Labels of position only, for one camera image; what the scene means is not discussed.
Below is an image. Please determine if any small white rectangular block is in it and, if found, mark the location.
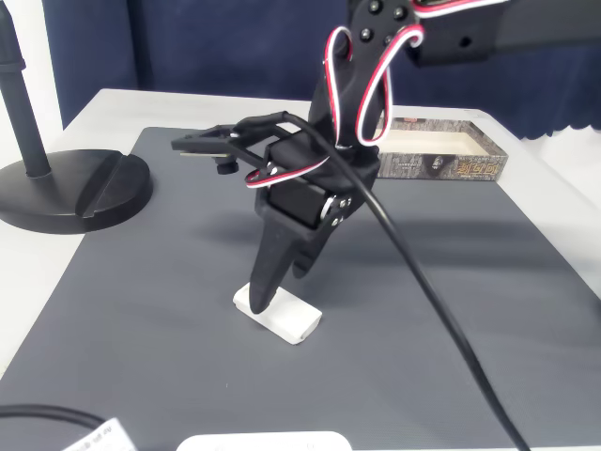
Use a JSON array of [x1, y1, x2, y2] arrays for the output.
[[232, 281, 323, 348]]

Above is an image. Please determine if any patterned open cardboard box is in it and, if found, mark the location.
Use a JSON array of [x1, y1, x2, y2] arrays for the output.
[[375, 117, 510, 181]]

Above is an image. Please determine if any grey table mat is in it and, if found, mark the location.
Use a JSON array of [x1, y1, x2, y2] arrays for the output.
[[0, 126, 601, 451]]

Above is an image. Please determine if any dark blue curtain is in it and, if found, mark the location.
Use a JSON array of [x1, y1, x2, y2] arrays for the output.
[[41, 0, 601, 142]]

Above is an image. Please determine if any white rounded flat device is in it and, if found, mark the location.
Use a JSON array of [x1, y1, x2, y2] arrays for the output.
[[176, 430, 353, 451]]

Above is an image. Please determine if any black round-base stand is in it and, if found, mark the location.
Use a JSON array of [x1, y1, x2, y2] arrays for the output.
[[0, 0, 155, 235]]

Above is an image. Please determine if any red white servo wire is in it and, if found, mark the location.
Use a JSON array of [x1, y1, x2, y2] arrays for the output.
[[322, 23, 426, 151], [243, 153, 335, 190]]

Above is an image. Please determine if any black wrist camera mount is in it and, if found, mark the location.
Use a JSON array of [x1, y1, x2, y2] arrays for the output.
[[171, 122, 292, 176]]

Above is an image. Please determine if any thick black camera cable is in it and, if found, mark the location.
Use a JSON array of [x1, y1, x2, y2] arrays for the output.
[[232, 110, 534, 451]]

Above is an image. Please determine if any white printed cable label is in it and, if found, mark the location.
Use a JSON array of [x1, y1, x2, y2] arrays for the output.
[[63, 417, 137, 451]]

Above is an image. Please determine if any thin black cable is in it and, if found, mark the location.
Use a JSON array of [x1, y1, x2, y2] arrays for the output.
[[0, 403, 107, 431]]

